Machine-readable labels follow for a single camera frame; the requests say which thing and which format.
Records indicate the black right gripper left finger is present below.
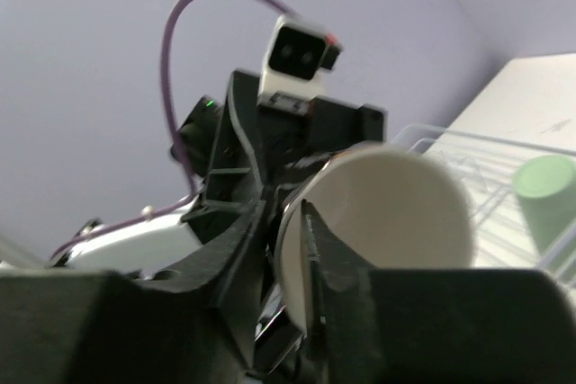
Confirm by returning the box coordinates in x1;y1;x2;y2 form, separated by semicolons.
134;201;266;383

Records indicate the light green plastic cup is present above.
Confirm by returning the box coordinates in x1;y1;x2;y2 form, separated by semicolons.
511;155;575;254

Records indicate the clear wire dish rack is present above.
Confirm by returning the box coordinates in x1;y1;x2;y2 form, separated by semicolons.
391;124;575;299

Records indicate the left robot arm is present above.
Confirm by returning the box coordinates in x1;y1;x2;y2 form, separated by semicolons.
49;70;388;272

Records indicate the black mug cream interior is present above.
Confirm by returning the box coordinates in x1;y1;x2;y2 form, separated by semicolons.
272;142;475;332

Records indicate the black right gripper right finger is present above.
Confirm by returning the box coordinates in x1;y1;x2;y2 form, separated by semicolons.
301;201;372;383

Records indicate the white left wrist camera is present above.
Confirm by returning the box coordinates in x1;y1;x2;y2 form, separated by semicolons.
257;13;343;116

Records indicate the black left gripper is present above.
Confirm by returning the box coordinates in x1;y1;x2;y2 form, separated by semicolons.
179;70;387;244

